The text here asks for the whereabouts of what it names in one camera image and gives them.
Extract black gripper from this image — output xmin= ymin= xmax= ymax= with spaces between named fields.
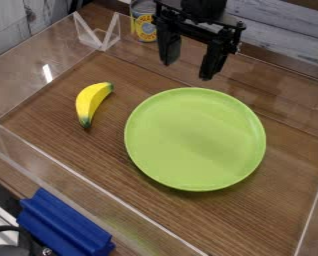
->
xmin=154 ymin=0 xmax=246 ymax=81

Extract yellow toy banana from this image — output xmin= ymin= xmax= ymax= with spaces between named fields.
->
xmin=75 ymin=82 xmax=114 ymax=128

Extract green round plate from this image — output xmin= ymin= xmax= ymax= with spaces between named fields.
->
xmin=125 ymin=87 xmax=266 ymax=192

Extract yellow labelled tin can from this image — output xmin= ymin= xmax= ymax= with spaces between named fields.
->
xmin=130 ymin=0 xmax=157 ymax=43

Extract blue plastic clamp block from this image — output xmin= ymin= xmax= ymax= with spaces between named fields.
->
xmin=18 ymin=188 xmax=117 ymax=256

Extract clear acrylic enclosure wall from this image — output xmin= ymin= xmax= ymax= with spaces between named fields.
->
xmin=0 ymin=5 xmax=318 ymax=256

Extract black cable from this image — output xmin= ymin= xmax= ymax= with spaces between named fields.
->
xmin=0 ymin=225 xmax=30 ymax=248

